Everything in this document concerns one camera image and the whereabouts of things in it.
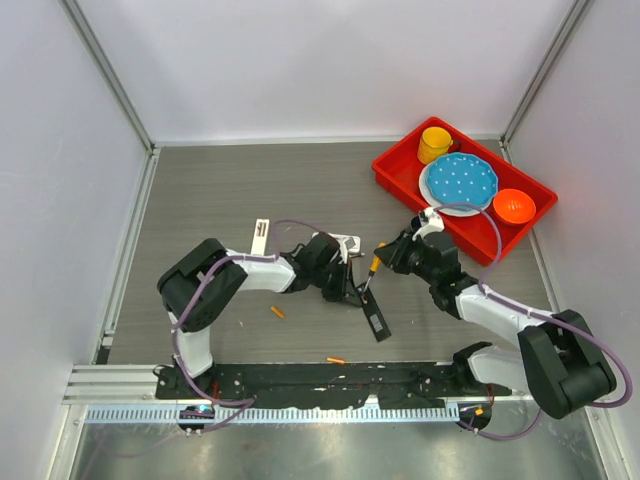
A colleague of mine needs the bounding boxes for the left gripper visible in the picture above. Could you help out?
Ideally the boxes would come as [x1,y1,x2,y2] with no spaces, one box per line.
[312,259,362,308]

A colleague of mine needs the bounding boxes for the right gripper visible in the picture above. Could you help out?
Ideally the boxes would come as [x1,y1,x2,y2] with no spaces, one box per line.
[375,228,438,284]

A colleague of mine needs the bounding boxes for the orange handle screwdriver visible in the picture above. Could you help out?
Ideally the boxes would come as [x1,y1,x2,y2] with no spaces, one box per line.
[361,254,381,291]

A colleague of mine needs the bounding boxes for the black remote control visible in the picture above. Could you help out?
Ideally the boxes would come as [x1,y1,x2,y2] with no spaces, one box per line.
[360,290,391,342]

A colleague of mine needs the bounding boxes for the white remote with orange batteries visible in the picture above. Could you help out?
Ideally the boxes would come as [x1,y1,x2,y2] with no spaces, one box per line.
[250,219,270,256]

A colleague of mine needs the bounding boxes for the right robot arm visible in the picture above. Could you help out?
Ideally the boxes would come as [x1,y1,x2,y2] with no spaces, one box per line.
[375,232,617,419]

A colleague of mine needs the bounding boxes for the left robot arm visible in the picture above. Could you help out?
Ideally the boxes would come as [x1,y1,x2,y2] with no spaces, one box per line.
[157,232,362,399]

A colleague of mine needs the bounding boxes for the white grey plate underneath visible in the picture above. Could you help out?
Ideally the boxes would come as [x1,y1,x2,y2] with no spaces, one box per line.
[418,165,479,218]

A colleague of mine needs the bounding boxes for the blue polka dot plate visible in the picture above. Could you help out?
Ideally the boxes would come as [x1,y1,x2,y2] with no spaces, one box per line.
[427,153,499,208]

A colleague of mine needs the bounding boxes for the red plastic tray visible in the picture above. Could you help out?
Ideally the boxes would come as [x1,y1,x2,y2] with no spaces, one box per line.
[372,117,558,266]

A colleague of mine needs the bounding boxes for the yellow cup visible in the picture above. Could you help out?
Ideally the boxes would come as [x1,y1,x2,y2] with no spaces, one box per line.
[417,126,460,165]

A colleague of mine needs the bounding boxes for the orange bowl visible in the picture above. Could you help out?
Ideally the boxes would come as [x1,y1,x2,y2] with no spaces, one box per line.
[492,188,537,225]

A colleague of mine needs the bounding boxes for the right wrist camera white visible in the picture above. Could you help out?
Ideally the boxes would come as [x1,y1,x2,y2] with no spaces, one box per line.
[410,207,444,241]

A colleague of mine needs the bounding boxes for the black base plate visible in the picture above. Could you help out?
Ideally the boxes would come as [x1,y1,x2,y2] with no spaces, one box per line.
[153,362,512,410]

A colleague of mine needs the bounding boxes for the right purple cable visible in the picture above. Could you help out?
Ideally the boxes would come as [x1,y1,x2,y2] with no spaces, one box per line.
[429,203,634,441]

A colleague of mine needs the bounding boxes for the purple cable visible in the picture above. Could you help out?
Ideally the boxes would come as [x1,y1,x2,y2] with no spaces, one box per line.
[429,203,634,441]
[169,218,331,434]

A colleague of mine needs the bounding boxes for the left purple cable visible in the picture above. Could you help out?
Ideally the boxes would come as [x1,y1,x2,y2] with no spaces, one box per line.
[169,218,331,434]

